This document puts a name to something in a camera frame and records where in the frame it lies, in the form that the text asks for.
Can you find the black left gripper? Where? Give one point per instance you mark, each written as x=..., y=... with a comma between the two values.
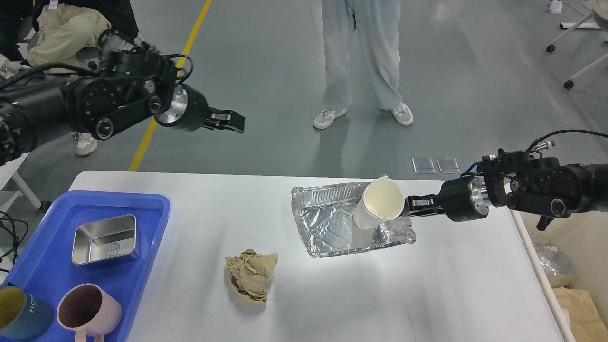
x=189, y=111

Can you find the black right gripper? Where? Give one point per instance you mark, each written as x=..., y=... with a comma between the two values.
x=461, y=199

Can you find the white paper cup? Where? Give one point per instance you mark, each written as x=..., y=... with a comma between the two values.
x=382, y=201

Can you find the aluminium foil container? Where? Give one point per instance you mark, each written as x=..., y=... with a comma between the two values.
x=323, y=215

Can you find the brown paper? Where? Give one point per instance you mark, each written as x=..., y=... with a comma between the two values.
x=585, y=322
x=249, y=272

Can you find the stainless steel square tray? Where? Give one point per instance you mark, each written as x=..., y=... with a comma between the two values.
x=106, y=242

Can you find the pink ceramic mug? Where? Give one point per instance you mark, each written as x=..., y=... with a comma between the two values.
x=88, y=310

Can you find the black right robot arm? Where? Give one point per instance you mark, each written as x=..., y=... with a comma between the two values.
x=521, y=180

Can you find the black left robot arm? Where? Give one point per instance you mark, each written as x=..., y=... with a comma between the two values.
x=45, y=102

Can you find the clear plastic floor plate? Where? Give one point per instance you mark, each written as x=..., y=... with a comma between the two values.
x=423, y=165

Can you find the grey office chair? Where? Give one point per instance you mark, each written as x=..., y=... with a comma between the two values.
x=89, y=58

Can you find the crumpled clear plastic bag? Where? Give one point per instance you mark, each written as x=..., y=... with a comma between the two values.
x=556, y=266

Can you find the white plastic bin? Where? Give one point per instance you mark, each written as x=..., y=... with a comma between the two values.
x=570, y=259

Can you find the blue plastic tray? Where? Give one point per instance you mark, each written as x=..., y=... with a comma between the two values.
x=45, y=268

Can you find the seated person in khaki trousers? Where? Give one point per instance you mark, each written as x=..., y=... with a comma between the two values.
x=64, y=28

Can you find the brown paper in bin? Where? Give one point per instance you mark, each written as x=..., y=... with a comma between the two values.
x=585, y=322

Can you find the white side table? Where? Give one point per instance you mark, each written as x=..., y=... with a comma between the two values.
x=8, y=172

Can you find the dark teal mug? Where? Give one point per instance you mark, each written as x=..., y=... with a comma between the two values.
x=23, y=317

